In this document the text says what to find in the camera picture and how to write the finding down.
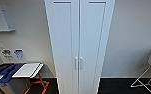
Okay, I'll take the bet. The white door handle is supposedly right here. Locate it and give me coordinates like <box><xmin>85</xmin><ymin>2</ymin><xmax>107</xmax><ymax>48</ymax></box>
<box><xmin>74</xmin><ymin>56</ymin><xmax>79</xmax><ymax>71</ymax></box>
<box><xmin>79</xmin><ymin>56</ymin><xmax>84</xmax><ymax>71</ymax></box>

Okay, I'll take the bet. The orange stand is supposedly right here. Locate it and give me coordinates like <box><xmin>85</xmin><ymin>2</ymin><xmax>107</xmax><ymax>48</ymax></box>
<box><xmin>23</xmin><ymin>73</ymin><xmax>51</xmax><ymax>94</ymax></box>

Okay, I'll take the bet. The white flat board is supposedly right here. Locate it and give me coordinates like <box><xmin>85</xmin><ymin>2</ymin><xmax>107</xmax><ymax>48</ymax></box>
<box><xmin>11</xmin><ymin>62</ymin><xmax>45</xmax><ymax>80</ymax></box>

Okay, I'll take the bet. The blue wall sticker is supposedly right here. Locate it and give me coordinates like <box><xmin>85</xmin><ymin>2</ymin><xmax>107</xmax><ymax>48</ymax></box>
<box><xmin>13</xmin><ymin>48</ymin><xmax>26</xmax><ymax>61</ymax></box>

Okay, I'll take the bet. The white wall sticker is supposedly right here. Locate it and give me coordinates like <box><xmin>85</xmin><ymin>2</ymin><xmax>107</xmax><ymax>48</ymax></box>
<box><xmin>1</xmin><ymin>48</ymin><xmax>12</xmax><ymax>61</ymax></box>

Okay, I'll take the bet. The white wall sign holder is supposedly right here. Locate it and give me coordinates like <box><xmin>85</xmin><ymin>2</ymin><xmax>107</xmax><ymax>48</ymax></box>
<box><xmin>0</xmin><ymin>3</ymin><xmax>17</xmax><ymax>34</ymax></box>

